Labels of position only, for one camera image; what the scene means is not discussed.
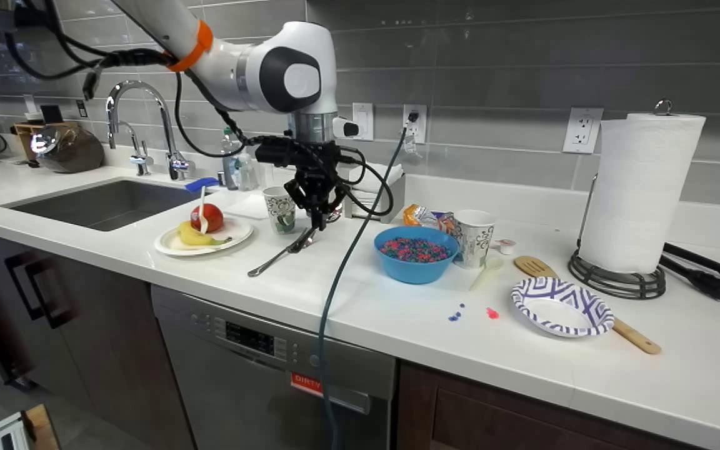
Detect napkin holder box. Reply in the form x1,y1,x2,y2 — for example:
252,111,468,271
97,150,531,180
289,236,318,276
344,162,406,222

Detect red apple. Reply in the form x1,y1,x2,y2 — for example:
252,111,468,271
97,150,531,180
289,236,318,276
191,203,224,232

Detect white patterned mug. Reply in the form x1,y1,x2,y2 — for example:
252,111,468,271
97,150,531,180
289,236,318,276
454,210,496,268

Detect black wire towel holder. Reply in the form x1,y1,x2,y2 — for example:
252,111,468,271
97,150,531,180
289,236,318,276
567,173,672,300

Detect black power cable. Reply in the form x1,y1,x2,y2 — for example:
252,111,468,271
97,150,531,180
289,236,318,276
314,108,421,450

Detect wooden spatula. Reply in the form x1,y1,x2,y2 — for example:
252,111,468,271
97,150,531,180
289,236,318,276
513,255,662,356

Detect blue bowl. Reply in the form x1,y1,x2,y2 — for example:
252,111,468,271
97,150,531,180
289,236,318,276
374,225,459,286

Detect stainless dishwasher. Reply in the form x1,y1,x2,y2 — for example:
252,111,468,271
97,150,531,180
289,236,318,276
152,288,394,450

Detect white wall outlet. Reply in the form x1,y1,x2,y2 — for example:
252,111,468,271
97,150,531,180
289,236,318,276
563,108,602,155

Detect yellow banana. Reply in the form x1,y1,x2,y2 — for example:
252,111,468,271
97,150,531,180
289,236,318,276
177,222,233,247

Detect black tongs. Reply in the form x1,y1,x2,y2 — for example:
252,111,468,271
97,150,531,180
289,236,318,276
661,242,720,300

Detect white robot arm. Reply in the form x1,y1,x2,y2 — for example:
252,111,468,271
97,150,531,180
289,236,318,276
0,0,348,231

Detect orange snack bag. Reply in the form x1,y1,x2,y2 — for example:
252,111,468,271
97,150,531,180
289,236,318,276
403,206,459,238

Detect blue patterned paper plate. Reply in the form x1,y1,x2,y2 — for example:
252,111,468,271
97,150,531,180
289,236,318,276
509,278,616,340

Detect patterned paper cup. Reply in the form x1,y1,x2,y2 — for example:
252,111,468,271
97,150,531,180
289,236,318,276
263,187,294,232

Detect white plate with fruit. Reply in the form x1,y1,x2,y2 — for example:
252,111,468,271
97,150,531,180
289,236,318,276
154,218,256,257

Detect paper towel roll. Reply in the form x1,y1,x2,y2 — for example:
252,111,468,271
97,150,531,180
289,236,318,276
581,112,706,273

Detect kitchen sink basin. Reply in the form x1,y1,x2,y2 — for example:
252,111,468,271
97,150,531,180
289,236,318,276
11,180,192,232

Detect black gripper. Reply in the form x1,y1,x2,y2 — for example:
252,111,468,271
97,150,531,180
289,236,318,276
256,112,344,231

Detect chrome kitchen faucet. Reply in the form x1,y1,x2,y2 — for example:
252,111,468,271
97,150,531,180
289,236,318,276
103,81,196,183

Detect soap dispenser bottle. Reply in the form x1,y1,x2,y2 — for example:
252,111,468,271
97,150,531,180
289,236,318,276
223,127,256,190

